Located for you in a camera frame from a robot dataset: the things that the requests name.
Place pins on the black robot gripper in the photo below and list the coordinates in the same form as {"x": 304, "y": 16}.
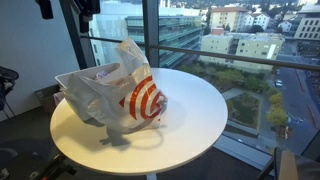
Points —
{"x": 87, "y": 6}

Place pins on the white plastic bag red stripes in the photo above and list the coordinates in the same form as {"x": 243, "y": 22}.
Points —
{"x": 110, "y": 100}

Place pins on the white plastic storage box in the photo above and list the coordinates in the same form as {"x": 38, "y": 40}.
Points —
{"x": 76, "y": 74}

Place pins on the pale crumpled material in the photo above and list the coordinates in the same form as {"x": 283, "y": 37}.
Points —
{"x": 58, "y": 98}

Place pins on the brown cardboard box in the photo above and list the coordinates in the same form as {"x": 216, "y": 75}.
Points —
{"x": 45, "y": 98}

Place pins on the dark vertical window mullion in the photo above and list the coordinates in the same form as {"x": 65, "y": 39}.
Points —
{"x": 150, "y": 26}

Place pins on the glass office building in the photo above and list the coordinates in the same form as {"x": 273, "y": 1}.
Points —
{"x": 176, "y": 33}

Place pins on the black office chair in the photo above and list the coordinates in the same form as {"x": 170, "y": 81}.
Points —
{"x": 6, "y": 78}

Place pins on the orange roofed building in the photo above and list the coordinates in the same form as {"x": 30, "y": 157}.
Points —
{"x": 226, "y": 18}

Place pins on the black tripod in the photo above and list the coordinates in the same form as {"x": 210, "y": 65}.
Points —
{"x": 55, "y": 168}

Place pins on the metal window railing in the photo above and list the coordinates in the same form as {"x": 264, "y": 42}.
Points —
{"x": 233, "y": 57}

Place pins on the cream low building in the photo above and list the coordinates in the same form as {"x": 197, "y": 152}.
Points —
{"x": 253, "y": 46}

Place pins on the white parked car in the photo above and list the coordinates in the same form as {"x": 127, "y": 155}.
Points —
{"x": 278, "y": 83}

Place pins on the yellow-green tree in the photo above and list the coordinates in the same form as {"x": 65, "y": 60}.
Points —
{"x": 276, "y": 116}

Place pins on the beige gridded building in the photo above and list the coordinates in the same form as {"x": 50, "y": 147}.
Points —
{"x": 308, "y": 28}

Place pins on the wooden armrest chair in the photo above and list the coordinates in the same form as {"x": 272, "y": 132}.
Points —
{"x": 288, "y": 166}

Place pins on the dark slanted window post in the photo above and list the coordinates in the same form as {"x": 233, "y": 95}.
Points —
{"x": 75, "y": 40}

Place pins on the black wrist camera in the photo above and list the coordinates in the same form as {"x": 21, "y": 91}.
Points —
{"x": 45, "y": 8}

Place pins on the white table pedestal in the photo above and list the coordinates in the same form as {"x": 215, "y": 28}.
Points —
{"x": 151, "y": 177}

